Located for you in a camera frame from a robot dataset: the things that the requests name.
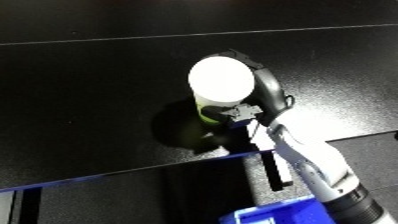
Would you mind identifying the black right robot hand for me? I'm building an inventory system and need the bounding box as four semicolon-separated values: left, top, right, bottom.
199;48;297;130

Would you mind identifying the white paper cup green band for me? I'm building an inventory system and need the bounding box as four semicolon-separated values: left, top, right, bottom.
186;55;258;127

